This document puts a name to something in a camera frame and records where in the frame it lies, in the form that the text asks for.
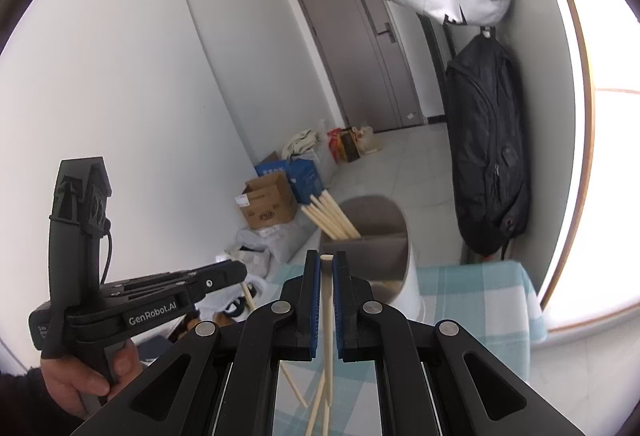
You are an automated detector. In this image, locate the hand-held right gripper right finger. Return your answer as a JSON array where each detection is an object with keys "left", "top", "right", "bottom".
[{"left": 333, "top": 250, "right": 586, "bottom": 436}]

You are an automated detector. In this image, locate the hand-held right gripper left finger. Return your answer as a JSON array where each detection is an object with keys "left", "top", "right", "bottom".
[{"left": 70, "top": 250, "right": 322, "bottom": 436}]

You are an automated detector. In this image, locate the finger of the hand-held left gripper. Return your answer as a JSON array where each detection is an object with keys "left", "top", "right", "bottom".
[{"left": 101, "top": 261, "right": 249, "bottom": 304}]

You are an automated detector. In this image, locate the white grey utensil holder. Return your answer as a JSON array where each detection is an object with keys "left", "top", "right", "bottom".
[{"left": 320, "top": 196, "right": 428, "bottom": 317}]

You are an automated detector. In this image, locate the bunch of wooden chopsticks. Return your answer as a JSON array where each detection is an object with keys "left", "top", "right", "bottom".
[{"left": 300, "top": 190, "right": 362, "bottom": 241}]

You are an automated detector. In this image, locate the person's left forearm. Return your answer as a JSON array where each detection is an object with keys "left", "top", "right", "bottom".
[{"left": 0, "top": 363, "right": 86, "bottom": 436}]

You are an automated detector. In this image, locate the person's left hand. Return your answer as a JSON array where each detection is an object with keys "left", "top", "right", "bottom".
[{"left": 40, "top": 338, "right": 146, "bottom": 419}]

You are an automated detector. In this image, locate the small white plastic bag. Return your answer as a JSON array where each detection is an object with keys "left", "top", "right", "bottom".
[{"left": 227, "top": 223, "right": 301, "bottom": 267}]

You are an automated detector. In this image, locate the brown cardboard box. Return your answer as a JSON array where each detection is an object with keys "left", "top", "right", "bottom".
[{"left": 239, "top": 172, "right": 298, "bottom": 231}]

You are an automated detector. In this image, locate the blue cardboard box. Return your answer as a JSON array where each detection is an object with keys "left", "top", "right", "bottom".
[{"left": 255, "top": 156, "right": 323, "bottom": 204}]

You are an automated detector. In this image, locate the teal white checked tablecloth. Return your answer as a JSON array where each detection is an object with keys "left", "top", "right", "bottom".
[{"left": 165, "top": 261, "right": 546, "bottom": 436}]

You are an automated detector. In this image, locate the red yellow shopping bag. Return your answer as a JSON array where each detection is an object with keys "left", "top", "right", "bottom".
[{"left": 327, "top": 127, "right": 361, "bottom": 163}]

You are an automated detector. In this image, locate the clear plastic bag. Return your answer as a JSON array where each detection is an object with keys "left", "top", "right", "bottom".
[{"left": 352, "top": 125, "right": 381, "bottom": 153}]

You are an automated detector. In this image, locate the black backpack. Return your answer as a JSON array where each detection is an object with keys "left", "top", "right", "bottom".
[{"left": 445, "top": 27, "right": 532, "bottom": 257}]

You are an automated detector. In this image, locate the grey door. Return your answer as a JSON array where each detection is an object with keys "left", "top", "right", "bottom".
[{"left": 287, "top": 0, "right": 426, "bottom": 133}]

